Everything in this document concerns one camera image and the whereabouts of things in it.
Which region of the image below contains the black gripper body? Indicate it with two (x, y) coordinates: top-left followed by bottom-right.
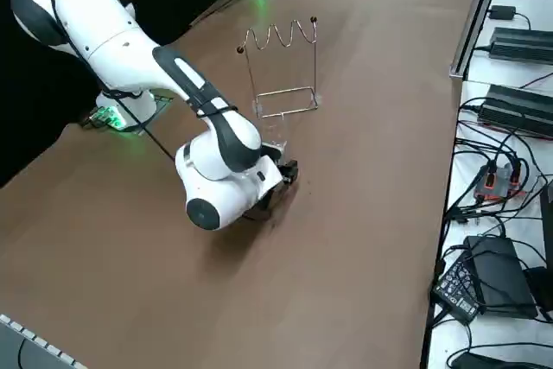
(245, 182), (297, 219)

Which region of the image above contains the clear glass goblet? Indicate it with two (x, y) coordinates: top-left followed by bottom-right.
(257, 114), (289, 161)

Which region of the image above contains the black adapter with white print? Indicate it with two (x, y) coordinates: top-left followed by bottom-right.
(431, 256), (487, 325)

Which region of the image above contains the grey orange usb hub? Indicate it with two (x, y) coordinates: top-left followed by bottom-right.
(473, 160), (531, 205)

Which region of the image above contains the black box power brick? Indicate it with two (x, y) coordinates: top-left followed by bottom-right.
(464, 234), (539, 321)

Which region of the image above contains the black finned power supply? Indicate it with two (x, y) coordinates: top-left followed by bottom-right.
(489, 26), (553, 67)
(476, 82), (553, 142)

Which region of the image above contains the small black power adapter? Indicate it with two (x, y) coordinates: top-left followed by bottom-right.
(489, 4), (518, 22)

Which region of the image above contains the grey keyboard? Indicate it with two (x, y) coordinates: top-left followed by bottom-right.
(0, 313), (90, 369)

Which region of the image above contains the silver wire goblet rack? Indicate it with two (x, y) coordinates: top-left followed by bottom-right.
(235, 16), (323, 120)

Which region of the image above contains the black base cable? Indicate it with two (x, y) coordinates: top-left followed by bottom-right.
(188, 0), (251, 29)

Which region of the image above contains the aluminium profile post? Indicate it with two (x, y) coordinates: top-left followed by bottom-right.
(448, 0), (512, 81)

